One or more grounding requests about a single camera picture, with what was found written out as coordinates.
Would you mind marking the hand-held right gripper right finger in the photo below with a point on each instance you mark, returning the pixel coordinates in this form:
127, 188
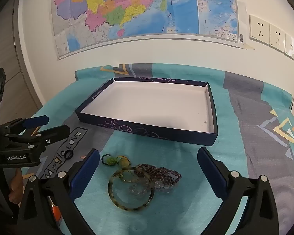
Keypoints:
212, 173

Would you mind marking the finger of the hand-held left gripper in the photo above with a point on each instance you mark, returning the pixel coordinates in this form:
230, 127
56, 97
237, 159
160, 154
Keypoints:
36, 121
56, 132

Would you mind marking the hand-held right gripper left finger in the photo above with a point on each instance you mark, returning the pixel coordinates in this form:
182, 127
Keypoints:
84, 173

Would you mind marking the tortoiseshell bangle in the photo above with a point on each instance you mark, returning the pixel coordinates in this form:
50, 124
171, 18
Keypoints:
132, 208

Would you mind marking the dark blue cardboard box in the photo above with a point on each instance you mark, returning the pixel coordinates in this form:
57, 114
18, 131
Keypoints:
149, 102

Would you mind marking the person's left hand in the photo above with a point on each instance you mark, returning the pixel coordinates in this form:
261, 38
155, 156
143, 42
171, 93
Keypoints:
16, 186

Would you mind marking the teal grey printed bedsheet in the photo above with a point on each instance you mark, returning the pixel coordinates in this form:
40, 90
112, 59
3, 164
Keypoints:
186, 213

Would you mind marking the grey wardrobe door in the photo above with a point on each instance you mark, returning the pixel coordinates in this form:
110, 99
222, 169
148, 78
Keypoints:
9, 53

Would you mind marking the white wall socket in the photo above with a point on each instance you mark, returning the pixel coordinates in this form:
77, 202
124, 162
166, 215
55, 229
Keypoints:
277, 38
259, 30

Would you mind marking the colourful wall map poster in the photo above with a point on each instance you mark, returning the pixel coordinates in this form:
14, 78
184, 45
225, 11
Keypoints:
137, 5

